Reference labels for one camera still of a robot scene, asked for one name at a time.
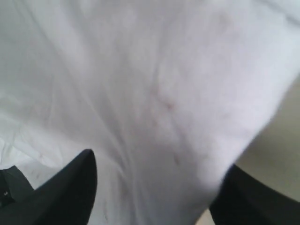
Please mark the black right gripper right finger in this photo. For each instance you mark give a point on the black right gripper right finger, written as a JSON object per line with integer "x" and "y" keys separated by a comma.
{"x": 245, "y": 201}

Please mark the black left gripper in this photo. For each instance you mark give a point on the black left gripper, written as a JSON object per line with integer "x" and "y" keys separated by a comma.
{"x": 14, "y": 187}

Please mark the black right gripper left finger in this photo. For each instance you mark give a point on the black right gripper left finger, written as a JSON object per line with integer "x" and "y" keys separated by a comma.
{"x": 65, "y": 199}

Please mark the white t-shirt red logo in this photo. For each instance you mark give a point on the white t-shirt red logo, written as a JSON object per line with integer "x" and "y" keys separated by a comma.
{"x": 167, "y": 93}

